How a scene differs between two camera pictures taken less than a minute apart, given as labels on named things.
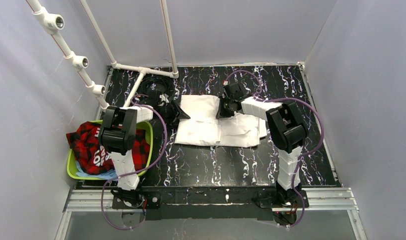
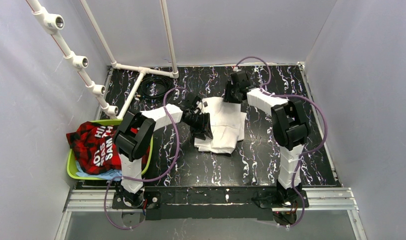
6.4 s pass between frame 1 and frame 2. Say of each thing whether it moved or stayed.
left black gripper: moved
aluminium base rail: stayed
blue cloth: stayed
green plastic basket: stayed
